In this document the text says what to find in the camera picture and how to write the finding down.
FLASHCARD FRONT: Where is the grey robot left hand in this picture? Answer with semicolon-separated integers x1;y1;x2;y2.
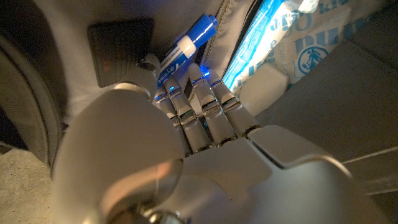
51;54;392;224

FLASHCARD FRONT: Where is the blue dry erase marker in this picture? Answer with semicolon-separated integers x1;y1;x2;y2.
157;14;218;88

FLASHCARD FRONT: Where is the black backpack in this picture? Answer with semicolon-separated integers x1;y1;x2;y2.
0;0;398;224

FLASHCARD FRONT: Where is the small white box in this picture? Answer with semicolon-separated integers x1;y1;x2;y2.
239;63;289;116

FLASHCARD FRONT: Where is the blue white wipes pack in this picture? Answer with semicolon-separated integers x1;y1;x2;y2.
222;0;354;94

